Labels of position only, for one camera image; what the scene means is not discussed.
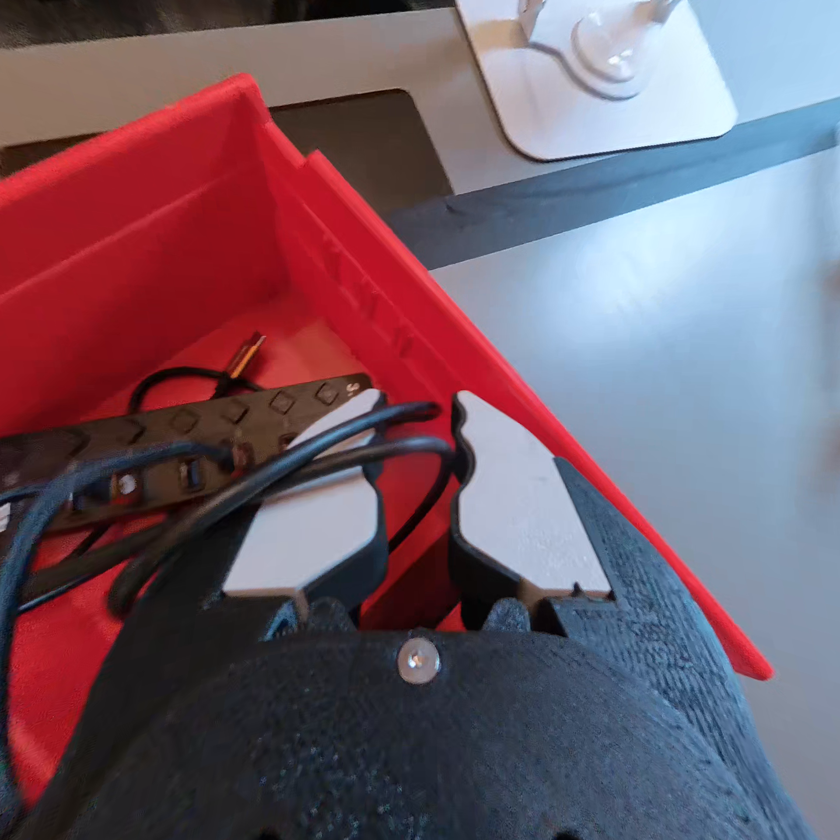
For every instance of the black usb hub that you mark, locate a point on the black usb hub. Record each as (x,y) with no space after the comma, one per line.
(164,426)

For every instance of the instruction sheet on stand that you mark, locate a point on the instruction sheet on stand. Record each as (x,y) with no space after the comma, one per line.
(656,111)

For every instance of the red plastic bin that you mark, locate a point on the red plastic bin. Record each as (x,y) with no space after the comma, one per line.
(164,262)

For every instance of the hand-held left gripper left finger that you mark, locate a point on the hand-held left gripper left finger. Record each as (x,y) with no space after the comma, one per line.
(315,525)

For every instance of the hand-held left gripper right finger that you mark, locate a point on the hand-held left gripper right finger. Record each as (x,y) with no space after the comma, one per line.
(525,512)

